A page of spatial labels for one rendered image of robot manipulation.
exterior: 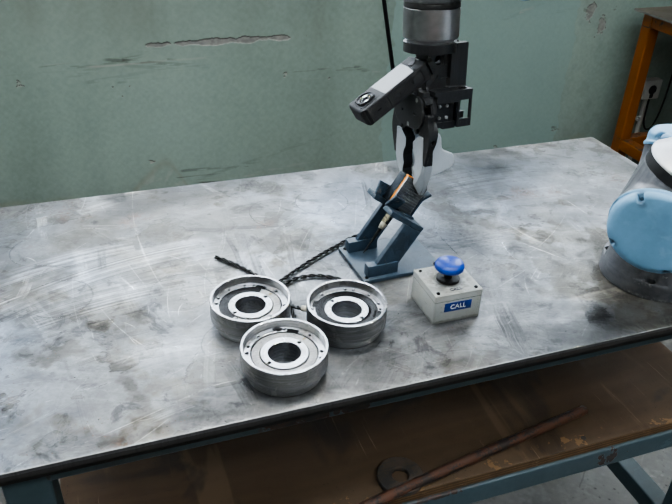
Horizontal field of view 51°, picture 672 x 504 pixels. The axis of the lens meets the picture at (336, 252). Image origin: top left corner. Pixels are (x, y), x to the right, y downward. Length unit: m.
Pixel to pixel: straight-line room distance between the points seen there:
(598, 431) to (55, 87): 1.86
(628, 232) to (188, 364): 0.56
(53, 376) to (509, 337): 0.57
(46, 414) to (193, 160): 1.78
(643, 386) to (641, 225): 0.50
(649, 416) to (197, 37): 1.75
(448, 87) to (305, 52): 1.54
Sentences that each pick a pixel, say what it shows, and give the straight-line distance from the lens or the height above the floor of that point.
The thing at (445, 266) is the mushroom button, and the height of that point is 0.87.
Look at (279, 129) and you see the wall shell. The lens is 2.58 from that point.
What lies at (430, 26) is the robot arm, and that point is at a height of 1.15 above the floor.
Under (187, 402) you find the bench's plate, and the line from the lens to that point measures 0.85.
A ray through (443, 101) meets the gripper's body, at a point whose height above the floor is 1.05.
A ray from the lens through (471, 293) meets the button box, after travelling 0.97.
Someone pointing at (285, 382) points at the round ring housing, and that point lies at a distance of 0.82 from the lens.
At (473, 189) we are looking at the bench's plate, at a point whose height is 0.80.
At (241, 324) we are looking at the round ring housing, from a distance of 0.89.
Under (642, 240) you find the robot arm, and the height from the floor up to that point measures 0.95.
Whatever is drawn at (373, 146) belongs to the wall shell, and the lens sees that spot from 2.73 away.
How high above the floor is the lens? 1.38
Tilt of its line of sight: 32 degrees down
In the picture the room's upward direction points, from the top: 2 degrees clockwise
